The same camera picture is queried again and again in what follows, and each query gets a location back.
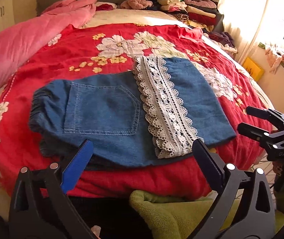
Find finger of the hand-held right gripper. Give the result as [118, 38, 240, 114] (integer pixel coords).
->
[237, 122, 284, 152]
[246, 106, 284, 128]

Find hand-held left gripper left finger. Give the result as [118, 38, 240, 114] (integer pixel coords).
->
[8, 139, 100, 239]

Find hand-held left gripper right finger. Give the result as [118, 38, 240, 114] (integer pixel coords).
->
[192, 139, 276, 239]

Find blue denim pants lace trim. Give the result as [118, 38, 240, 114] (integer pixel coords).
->
[29, 55, 237, 168]

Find yellow box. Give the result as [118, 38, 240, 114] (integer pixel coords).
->
[242, 57, 265, 81]

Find floral cloth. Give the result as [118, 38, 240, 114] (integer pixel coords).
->
[264, 42, 284, 79]

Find green fleece garment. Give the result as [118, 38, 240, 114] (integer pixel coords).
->
[129, 190, 284, 239]

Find dark purple garment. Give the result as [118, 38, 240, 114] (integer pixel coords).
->
[208, 31, 235, 48]

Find white curtain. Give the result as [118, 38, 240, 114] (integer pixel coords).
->
[218, 0, 284, 63]

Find red floral blanket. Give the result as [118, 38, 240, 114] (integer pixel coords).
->
[0, 22, 276, 201]

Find pile of folded clothes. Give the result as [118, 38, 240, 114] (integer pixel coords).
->
[155, 0, 225, 31]

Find pink quilt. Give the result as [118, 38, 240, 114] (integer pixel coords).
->
[0, 0, 98, 110]

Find dark red cloth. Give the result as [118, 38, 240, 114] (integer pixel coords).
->
[96, 2, 117, 12]

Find pink fluffy garment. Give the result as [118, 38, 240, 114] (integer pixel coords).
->
[120, 0, 153, 10]

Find white wire rack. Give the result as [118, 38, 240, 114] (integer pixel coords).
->
[253, 152, 278, 188]

